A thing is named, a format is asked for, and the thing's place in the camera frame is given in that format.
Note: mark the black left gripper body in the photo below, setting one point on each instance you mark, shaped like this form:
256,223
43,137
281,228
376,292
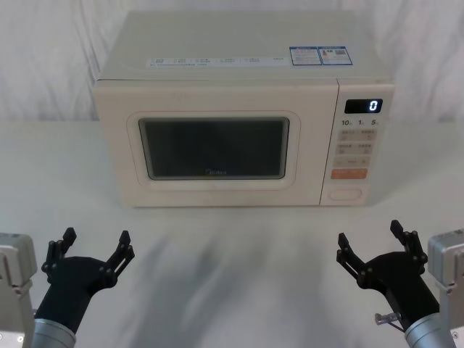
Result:
69,286

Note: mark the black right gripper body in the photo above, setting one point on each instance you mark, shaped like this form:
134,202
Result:
402,282

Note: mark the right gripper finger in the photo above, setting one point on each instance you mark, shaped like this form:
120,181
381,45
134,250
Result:
353,262
411,243

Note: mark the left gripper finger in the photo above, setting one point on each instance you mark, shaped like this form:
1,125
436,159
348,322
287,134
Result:
121,259
52,253

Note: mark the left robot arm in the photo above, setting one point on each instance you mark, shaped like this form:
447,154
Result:
14,275

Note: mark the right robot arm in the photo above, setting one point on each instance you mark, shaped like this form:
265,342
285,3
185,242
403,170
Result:
447,261

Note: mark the oven control panel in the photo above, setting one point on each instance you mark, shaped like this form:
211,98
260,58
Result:
357,152

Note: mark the white table cloth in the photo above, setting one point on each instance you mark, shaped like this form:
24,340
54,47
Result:
232,261

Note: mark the cream microwave oven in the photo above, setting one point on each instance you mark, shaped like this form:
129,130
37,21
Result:
217,90

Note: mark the white curtain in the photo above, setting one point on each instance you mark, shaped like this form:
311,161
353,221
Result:
47,54

